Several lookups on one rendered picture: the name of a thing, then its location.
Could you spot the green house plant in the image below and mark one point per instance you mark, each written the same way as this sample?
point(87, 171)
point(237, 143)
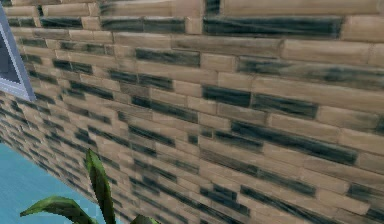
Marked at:
point(100, 186)

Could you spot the grey framed window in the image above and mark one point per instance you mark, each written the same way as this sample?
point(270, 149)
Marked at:
point(10, 63)

